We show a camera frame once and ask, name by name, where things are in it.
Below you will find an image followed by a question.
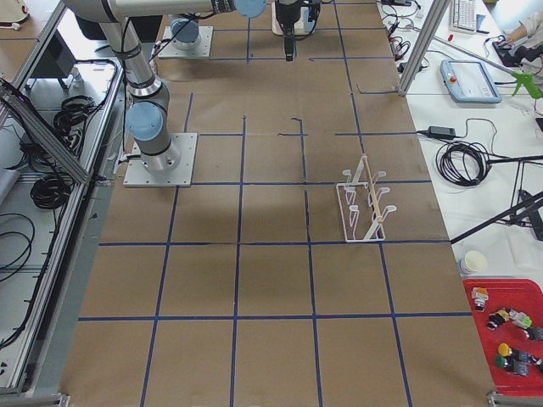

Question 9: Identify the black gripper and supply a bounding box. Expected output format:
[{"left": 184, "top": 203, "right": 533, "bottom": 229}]
[{"left": 275, "top": 0, "right": 304, "bottom": 62}]

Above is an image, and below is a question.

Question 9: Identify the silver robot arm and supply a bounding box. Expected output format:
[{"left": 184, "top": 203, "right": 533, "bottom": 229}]
[{"left": 64, "top": 1, "right": 266, "bottom": 173}]

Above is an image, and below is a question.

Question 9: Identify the white paper cup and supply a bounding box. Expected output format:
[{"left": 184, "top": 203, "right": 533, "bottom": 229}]
[{"left": 458, "top": 250, "right": 488, "bottom": 276}]

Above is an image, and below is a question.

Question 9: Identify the beige serving tray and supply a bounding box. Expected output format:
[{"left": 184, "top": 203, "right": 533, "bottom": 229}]
[{"left": 271, "top": 14, "right": 317, "bottom": 36}]

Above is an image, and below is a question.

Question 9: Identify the long metal rod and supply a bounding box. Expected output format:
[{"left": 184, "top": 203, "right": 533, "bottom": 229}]
[{"left": 433, "top": 36, "right": 523, "bottom": 75}]

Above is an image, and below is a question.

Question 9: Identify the black power adapter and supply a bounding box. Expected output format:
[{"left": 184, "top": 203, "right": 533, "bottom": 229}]
[{"left": 427, "top": 125, "right": 456, "bottom": 140}]

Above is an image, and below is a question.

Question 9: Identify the white keyboard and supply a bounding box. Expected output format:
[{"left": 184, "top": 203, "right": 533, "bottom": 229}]
[{"left": 450, "top": 0, "right": 477, "bottom": 33}]

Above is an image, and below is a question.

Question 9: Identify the blue teach pendant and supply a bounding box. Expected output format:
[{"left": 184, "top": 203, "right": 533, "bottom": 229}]
[{"left": 439, "top": 59, "right": 502, "bottom": 104}]

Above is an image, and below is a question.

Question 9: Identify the seated person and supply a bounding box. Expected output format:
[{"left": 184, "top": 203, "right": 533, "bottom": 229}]
[{"left": 506, "top": 11, "right": 542, "bottom": 47}]

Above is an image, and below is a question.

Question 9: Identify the black tripod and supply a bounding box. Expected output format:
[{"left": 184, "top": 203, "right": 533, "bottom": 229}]
[{"left": 449, "top": 154, "right": 543, "bottom": 245}]

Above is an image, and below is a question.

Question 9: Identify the red plastic tray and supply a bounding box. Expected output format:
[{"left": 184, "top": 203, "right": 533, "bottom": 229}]
[{"left": 463, "top": 278, "right": 542, "bottom": 397}]

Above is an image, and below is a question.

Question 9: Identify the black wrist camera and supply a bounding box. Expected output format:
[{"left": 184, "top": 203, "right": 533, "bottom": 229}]
[{"left": 306, "top": 0, "right": 321, "bottom": 23}]

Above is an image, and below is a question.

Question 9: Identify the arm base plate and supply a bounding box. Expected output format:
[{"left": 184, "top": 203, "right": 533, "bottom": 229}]
[
  {"left": 123, "top": 133, "right": 198, "bottom": 187},
  {"left": 158, "top": 25, "right": 213, "bottom": 59}
]

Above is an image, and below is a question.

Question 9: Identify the aluminium frame post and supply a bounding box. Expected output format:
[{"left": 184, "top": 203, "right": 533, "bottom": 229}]
[{"left": 397, "top": 0, "right": 450, "bottom": 97}]

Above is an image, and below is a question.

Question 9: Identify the white wire cup rack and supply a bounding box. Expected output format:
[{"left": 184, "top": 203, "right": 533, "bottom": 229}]
[{"left": 335, "top": 154, "right": 397, "bottom": 243}]

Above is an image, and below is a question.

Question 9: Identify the coiled black cable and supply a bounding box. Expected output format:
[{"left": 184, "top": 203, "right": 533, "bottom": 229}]
[{"left": 435, "top": 142, "right": 493, "bottom": 187}]

